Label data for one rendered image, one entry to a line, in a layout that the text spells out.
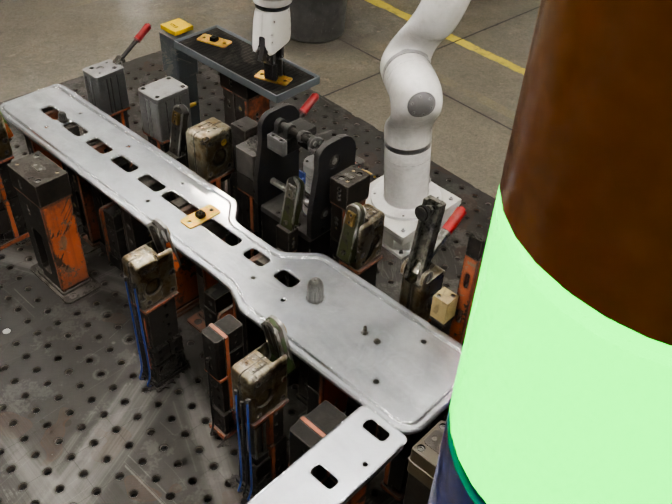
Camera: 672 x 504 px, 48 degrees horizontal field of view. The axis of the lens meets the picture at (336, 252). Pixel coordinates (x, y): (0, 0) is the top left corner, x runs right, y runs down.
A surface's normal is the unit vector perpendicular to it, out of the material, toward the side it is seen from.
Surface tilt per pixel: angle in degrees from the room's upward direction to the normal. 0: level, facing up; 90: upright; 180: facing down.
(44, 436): 0
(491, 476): 90
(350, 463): 0
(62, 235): 90
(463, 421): 90
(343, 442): 0
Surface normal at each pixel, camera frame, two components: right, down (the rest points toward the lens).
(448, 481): -0.99, 0.05
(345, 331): 0.04, -0.76
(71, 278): 0.73, 0.47
